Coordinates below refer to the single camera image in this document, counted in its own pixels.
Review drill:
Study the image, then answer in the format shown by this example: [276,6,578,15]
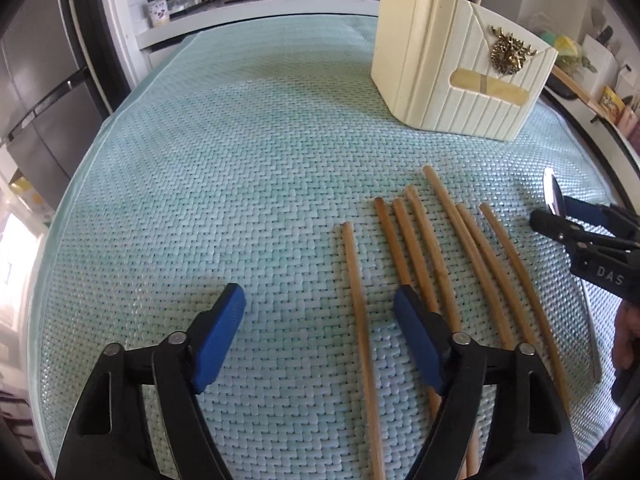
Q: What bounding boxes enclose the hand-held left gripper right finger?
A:
[393,285,587,480]

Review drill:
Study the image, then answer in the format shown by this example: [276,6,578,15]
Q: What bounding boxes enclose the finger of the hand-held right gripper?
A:
[530,209,640,303]
[564,196,640,246]

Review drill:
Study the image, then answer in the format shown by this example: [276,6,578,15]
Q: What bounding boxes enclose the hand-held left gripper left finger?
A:
[54,282,247,480]

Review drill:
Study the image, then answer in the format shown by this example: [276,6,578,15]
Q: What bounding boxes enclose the metal spoon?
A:
[541,166,604,385]

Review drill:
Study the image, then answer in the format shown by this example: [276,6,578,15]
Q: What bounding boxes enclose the bunch of wooden chopsticks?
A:
[341,165,573,480]

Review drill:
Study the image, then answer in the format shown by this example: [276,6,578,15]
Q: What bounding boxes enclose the cream ribbed utensil holder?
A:
[370,0,559,141]

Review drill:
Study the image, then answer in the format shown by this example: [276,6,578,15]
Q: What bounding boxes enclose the person's right hand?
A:
[612,304,640,375]

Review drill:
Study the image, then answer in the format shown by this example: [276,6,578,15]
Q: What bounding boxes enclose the yellow snack packet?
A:
[600,86,626,122]

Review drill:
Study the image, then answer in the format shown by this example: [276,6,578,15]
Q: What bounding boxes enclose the wooden cutting board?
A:
[550,66,608,116]

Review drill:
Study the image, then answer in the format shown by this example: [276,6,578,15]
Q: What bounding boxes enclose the white countertop appliance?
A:
[581,35,623,106]

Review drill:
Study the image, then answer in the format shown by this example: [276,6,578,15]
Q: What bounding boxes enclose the yellow green plastic bags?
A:
[537,27,598,73]

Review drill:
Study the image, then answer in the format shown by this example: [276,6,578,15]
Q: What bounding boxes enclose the teal woven table mat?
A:
[30,12,623,480]

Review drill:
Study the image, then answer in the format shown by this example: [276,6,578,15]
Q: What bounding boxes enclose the white kitchen counter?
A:
[135,0,386,52]

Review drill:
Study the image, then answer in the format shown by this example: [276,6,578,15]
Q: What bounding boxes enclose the seasoning jar printed label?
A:
[146,0,171,27]

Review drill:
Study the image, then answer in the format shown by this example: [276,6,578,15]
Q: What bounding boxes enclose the grey steel refrigerator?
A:
[0,0,118,198]

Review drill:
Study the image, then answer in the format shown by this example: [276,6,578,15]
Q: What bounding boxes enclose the dark door frame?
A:
[75,0,133,116]

